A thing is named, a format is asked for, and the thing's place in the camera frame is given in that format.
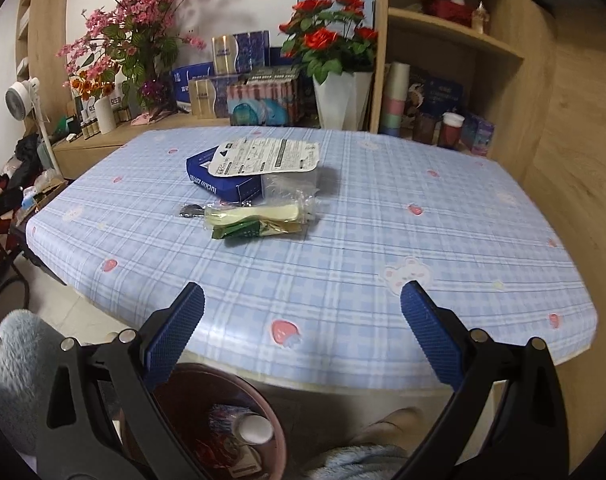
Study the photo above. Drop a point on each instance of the low wooden cabinet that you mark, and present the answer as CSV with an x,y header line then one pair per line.
x,y
93,152

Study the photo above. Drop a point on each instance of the purple artificial flowers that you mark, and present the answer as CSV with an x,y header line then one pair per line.
x,y
155,92

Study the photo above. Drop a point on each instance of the small purple box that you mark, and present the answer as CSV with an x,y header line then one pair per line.
x,y
478,135

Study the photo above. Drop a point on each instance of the wooden wall shelf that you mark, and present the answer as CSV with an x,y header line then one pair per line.
x,y
45,35

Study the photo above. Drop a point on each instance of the pink artificial blossom branches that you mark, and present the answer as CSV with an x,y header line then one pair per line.
x,y
133,10

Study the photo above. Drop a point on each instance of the person's left leg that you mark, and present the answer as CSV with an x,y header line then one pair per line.
x,y
18,360

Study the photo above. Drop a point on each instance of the dark blue printed gift box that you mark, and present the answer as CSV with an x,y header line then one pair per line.
x,y
443,92

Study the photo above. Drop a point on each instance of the small green packet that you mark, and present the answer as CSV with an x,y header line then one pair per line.
x,y
235,231

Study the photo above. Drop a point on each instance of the person's foot in slipper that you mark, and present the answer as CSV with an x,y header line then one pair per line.
x,y
388,425

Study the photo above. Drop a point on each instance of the blue tissue box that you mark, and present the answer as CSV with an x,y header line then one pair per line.
x,y
183,77

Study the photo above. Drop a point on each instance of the pink dish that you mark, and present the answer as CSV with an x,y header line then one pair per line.
x,y
148,118

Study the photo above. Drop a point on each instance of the red paper cup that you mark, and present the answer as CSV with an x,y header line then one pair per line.
x,y
451,132

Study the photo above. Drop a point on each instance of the white printed packaging card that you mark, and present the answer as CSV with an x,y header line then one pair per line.
x,y
263,157

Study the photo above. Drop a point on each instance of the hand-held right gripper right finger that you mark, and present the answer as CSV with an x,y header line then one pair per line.
x,y
433,335

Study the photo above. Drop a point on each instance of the person's right leg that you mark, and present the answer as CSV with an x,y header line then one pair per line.
x,y
353,462

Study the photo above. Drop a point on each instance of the white standing fan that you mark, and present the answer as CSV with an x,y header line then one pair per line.
x,y
20,97

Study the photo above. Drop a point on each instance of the clear packet of cream cutlery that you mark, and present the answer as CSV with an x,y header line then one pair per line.
x,y
253,212

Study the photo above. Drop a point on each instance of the pink striped bowl set box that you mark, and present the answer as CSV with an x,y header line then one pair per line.
x,y
255,107

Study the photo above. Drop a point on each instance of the orange flowers in white vase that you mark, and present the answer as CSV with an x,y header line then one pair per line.
x,y
104,115

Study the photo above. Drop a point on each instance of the silver and blue gift box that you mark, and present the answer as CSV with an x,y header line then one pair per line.
x,y
248,50
203,97

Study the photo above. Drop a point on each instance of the green paper bowl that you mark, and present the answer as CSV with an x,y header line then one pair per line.
x,y
254,429

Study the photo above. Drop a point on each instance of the dark blue cardboard box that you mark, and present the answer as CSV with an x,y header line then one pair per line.
x,y
218,182

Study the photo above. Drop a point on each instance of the stack of pastel cups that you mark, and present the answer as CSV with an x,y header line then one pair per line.
x,y
394,105

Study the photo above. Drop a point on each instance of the person's leg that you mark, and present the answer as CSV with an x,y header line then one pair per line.
x,y
353,462
18,360

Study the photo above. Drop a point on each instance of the maroon plastic bin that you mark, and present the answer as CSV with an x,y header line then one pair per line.
x,y
193,400

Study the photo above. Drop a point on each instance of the brown glass cup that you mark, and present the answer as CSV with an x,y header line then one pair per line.
x,y
425,129

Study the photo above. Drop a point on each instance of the red rose plant white pot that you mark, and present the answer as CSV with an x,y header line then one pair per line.
x,y
340,102

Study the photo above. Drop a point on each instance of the clear perfume bottle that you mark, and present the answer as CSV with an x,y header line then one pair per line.
x,y
483,21

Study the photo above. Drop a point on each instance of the wooden shelf unit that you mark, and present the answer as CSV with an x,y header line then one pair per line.
x,y
528,85

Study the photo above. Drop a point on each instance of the row of small brown bottles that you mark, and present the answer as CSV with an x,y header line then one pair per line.
x,y
90,125

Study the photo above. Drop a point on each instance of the dark green box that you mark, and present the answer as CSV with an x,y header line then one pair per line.
x,y
273,74

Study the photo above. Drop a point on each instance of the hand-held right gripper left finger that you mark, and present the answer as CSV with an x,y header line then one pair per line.
x,y
175,335

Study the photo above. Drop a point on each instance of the small blue box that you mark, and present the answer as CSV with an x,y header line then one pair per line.
x,y
277,57

